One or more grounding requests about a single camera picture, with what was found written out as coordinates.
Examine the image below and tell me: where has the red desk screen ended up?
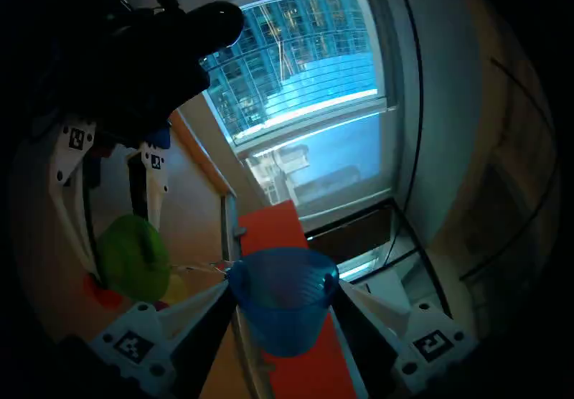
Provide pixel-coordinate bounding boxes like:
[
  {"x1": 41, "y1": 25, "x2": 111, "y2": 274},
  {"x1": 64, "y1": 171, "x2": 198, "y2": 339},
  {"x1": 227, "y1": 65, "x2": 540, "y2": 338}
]
[{"x1": 220, "y1": 199, "x2": 370, "y2": 399}]

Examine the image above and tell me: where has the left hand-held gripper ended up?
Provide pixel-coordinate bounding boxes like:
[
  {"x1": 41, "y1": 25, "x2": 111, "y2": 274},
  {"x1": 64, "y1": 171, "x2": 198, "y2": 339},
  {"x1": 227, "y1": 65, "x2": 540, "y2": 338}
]
[{"x1": 27, "y1": 0, "x2": 246, "y2": 284}]

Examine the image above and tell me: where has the yellow plastic cup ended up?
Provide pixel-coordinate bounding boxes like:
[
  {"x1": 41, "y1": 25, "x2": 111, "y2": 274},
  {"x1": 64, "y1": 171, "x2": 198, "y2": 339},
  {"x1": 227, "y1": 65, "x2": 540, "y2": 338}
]
[{"x1": 163, "y1": 272, "x2": 189, "y2": 307}]

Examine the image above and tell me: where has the red plastic cup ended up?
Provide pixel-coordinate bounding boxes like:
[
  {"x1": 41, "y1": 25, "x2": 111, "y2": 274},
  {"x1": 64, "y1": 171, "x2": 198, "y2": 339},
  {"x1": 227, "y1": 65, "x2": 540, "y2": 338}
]
[{"x1": 82, "y1": 271, "x2": 125, "y2": 309}]

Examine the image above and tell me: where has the black cable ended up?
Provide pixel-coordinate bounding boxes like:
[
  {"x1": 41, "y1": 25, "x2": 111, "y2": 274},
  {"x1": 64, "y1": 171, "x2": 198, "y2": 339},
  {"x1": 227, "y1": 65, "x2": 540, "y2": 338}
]
[{"x1": 388, "y1": 0, "x2": 425, "y2": 266}]

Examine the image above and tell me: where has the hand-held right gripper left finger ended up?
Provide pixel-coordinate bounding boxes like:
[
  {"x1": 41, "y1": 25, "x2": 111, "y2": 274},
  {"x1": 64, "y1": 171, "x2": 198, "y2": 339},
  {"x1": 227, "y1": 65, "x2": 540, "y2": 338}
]
[{"x1": 88, "y1": 278, "x2": 235, "y2": 399}]

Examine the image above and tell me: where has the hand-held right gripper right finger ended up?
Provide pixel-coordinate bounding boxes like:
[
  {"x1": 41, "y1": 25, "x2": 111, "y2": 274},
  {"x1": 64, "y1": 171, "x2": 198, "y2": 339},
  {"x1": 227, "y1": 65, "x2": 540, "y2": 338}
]
[{"x1": 331, "y1": 278, "x2": 481, "y2": 399}]

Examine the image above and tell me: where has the blue plastic cup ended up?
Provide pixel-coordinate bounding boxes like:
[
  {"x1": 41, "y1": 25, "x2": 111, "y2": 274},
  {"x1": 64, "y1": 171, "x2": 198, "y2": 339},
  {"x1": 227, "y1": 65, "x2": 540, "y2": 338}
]
[
  {"x1": 145, "y1": 122, "x2": 173, "y2": 150},
  {"x1": 225, "y1": 246, "x2": 341, "y2": 358}
]

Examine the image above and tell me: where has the green plastic cup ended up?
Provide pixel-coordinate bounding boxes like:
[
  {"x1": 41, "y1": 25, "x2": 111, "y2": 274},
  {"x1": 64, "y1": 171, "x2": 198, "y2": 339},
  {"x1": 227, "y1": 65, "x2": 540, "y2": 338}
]
[{"x1": 95, "y1": 213, "x2": 173, "y2": 304}]

